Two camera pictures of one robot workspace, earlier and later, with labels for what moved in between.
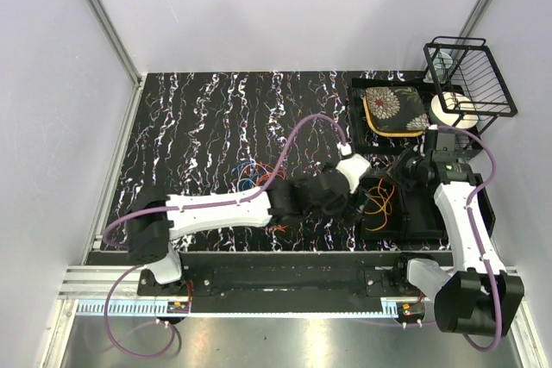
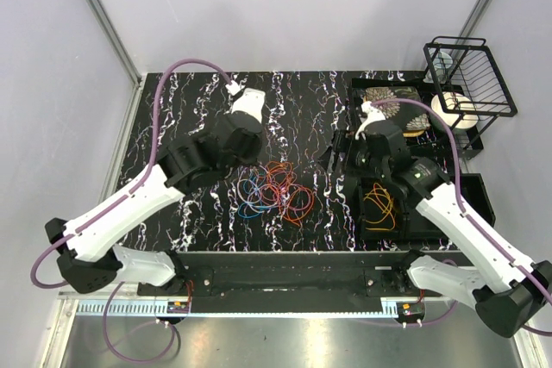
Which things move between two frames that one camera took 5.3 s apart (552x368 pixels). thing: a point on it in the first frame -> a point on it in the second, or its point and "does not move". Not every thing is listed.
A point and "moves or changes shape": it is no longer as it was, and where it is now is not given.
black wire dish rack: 470,86 does not move
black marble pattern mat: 208,134 does not move
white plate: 454,101 does not move
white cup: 442,63 does not move
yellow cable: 381,195 moves or changes shape
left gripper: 351,213 -> 253,159
